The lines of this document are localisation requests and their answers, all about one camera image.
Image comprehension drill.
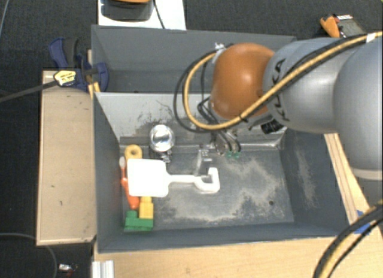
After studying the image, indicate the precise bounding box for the yellow toy block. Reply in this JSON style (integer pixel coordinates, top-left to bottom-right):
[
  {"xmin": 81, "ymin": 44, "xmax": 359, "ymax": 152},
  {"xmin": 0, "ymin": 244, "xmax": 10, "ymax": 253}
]
[{"xmin": 138, "ymin": 196, "xmax": 154, "ymax": 219}]

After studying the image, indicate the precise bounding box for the yellow ring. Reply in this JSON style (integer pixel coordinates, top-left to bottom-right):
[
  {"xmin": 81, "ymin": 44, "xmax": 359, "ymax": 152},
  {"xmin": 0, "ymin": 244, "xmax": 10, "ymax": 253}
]
[{"xmin": 124, "ymin": 144, "xmax": 143, "ymax": 161}]

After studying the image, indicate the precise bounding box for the black cylinder on white bracket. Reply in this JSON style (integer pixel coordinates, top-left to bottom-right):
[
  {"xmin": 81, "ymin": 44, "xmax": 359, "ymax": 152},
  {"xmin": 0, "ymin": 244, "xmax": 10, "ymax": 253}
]
[{"xmin": 259, "ymin": 118, "xmax": 285, "ymax": 135}]

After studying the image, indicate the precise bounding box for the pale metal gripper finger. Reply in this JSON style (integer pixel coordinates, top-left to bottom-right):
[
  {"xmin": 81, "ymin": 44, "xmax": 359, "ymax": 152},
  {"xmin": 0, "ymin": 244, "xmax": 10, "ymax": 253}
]
[
  {"xmin": 203, "ymin": 156, "xmax": 214, "ymax": 176},
  {"xmin": 194, "ymin": 149, "xmax": 205, "ymax": 177}
]

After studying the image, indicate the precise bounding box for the green toy block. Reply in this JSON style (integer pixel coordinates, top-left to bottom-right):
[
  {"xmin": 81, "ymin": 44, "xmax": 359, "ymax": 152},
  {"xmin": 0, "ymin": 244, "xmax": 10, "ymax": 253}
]
[{"xmin": 123, "ymin": 209, "xmax": 154, "ymax": 232}]

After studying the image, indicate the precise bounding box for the orange tool with white tip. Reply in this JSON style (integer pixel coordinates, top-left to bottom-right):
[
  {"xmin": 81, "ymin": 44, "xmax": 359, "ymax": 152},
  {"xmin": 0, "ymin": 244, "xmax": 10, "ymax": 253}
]
[{"xmin": 118, "ymin": 156, "xmax": 141, "ymax": 211}]

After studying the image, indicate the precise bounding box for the pale wood board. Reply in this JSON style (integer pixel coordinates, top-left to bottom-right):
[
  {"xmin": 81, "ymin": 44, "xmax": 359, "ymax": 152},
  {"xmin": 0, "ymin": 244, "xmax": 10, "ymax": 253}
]
[{"xmin": 35, "ymin": 70, "xmax": 98, "ymax": 246}]

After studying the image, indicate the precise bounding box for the grey metal bin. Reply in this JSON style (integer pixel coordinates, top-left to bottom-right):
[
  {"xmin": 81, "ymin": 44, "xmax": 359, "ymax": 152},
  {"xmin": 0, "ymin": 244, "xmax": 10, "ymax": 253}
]
[{"xmin": 90, "ymin": 24, "xmax": 351, "ymax": 254}]

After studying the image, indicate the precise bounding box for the shiny silver cup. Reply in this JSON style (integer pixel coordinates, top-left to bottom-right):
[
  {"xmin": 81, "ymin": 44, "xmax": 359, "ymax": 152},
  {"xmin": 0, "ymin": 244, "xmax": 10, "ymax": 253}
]
[{"xmin": 148, "ymin": 124, "xmax": 176, "ymax": 164}]

